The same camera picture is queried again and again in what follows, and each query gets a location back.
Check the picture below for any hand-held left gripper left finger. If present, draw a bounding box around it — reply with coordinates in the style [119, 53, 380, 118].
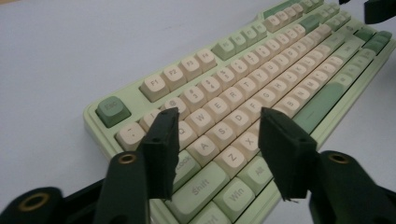
[136, 106, 180, 200]

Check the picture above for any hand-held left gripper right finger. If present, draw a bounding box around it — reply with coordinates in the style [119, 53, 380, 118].
[258, 106, 318, 200]

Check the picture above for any green and cream mechanical keyboard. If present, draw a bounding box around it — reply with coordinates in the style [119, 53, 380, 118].
[83, 0, 396, 224]

